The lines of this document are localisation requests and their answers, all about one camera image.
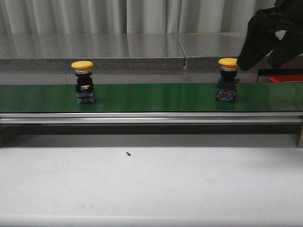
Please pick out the grey stone countertop slab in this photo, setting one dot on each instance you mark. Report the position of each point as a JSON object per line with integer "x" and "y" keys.
{"x": 203, "y": 51}
{"x": 107, "y": 52}

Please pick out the aluminium conveyor frame rail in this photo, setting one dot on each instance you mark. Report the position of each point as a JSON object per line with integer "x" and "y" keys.
{"x": 151, "y": 117}

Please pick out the white pleated curtain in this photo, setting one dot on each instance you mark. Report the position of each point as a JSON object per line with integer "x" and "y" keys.
{"x": 127, "y": 16}

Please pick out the steel conveyor support bracket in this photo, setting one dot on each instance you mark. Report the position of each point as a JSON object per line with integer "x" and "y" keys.
{"x": 300, "y": 132}

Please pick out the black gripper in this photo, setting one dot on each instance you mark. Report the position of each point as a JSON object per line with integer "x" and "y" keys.
{"x": 261, "y": 35}

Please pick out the yellow push button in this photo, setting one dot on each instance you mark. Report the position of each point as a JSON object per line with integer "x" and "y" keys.
{"x": 85, "y": 85}
{"x": 226, "y": 88}

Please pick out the green conveyor belt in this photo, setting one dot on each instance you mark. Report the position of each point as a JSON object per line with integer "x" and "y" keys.
{"x": 163, "y": 97}

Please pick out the right grey stone countertop slab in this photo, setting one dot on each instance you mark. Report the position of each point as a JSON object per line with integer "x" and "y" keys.
{"x": 203, "y": 51}

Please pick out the left grey stone countertop slab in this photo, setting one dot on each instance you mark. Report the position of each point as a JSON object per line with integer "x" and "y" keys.
{"x": 107, "y": 52}

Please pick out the red plastic tray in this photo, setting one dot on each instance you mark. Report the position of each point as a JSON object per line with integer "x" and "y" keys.
{"x": 286, "y": 78}

